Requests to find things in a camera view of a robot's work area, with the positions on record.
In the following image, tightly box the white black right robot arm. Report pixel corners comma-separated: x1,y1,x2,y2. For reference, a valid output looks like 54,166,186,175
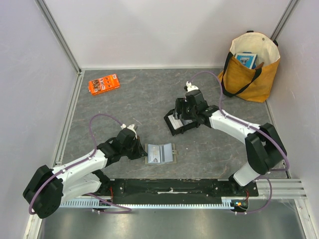
165,90,287,196

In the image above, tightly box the light blue cable duct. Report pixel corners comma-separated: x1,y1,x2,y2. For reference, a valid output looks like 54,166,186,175
60,197,234,210

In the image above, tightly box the yellow canvas tote bag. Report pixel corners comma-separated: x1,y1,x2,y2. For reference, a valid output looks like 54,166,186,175
218,31,281,103

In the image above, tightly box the beige leather card holder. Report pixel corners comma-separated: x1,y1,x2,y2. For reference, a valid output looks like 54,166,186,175
145,143,178,165

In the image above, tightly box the white card stack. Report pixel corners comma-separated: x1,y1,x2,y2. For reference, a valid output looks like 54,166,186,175
168,115,183,130

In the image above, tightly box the black card tray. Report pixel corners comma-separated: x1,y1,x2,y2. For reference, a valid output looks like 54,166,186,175
163,109,200,136

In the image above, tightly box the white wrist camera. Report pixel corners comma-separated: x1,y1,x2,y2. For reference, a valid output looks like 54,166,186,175
120,124,138,134
184,81,199,92

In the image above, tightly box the orange card box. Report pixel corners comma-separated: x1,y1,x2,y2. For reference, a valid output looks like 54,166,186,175
88,74,120,96

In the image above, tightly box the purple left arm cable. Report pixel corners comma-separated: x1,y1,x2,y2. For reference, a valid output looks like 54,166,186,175
28,114,133,215

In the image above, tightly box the white magnetic stripe card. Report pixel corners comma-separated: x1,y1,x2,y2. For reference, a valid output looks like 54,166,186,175
159,143,173,163

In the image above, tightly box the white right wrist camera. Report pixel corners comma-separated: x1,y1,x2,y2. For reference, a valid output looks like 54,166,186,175
184,81,199,92

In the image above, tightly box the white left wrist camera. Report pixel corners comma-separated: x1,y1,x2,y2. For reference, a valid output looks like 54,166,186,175
120,124,138,134

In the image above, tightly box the blue book in bag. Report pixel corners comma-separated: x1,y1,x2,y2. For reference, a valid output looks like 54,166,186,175
235,52,258,69

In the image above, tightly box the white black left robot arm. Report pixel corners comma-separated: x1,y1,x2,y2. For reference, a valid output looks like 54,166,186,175
22,125,147,219

